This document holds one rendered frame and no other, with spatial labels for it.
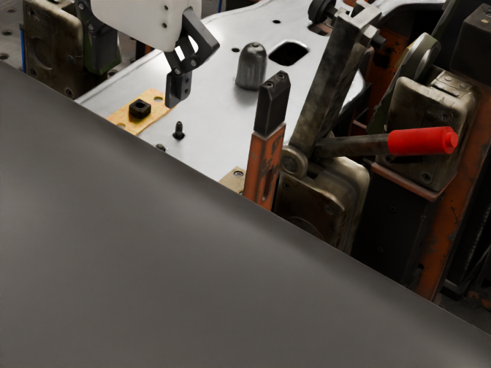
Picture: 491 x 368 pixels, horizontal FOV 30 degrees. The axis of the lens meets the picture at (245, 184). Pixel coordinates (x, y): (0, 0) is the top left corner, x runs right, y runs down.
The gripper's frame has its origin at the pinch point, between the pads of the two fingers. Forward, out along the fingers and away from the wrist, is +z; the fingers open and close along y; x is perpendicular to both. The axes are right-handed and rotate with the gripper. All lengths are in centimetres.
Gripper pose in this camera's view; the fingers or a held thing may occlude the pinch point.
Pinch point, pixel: (140, 74)
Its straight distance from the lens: 91.1
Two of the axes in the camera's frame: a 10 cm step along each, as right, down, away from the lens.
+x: -5.6, 5.0, -6.5
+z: -1.1, 7.4, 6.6
